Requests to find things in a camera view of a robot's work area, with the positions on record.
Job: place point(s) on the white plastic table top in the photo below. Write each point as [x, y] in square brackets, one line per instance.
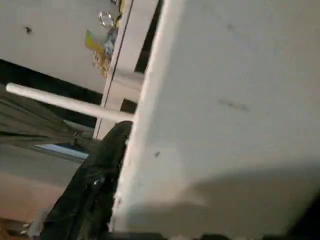
[225, 100]

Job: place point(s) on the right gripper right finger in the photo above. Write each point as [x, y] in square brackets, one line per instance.
[310, 225]

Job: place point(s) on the grey brown curtain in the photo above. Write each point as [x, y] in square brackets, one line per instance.
[30, 117]

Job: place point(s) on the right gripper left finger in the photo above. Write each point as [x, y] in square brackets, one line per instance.
[87, 195]

